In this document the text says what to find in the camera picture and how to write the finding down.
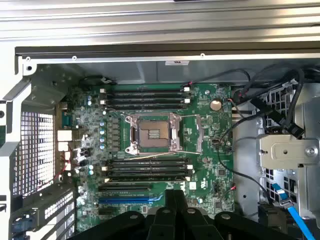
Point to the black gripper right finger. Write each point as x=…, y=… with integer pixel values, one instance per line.
x=192, y=225

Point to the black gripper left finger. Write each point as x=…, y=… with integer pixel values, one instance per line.
x=160, y=225

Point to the blue expansion slot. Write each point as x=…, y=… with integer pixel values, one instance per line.
x=120, y=200

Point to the long black expansion slot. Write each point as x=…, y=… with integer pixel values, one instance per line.
x=125, y=188

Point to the black RAM slot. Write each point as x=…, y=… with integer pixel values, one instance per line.
x=147, y=173
x=147, y=107
x=147, y=101
x=147, y=162
x=147, y=95
x=147, y=167
x=147, y=89

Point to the short black expansion slot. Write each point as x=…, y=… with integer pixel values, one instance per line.
x=105, y=211

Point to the green motherboard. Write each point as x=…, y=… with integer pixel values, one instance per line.
x=207, y=150

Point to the CPU socket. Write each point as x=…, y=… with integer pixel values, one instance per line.
x=153, y=132

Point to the metal socket cover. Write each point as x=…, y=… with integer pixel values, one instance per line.
x=199, y=132

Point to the silver coin battery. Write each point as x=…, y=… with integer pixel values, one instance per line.
x=215, y=104

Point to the open grey PC case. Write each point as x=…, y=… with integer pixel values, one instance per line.
x=140, y=72

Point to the grey metal disk bay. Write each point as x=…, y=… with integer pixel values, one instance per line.
x=310, y=112

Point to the white label sticker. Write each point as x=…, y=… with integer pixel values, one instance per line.
x=177, y=62

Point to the silver disk bay bracket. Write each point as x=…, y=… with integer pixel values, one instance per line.
x=285, y=151

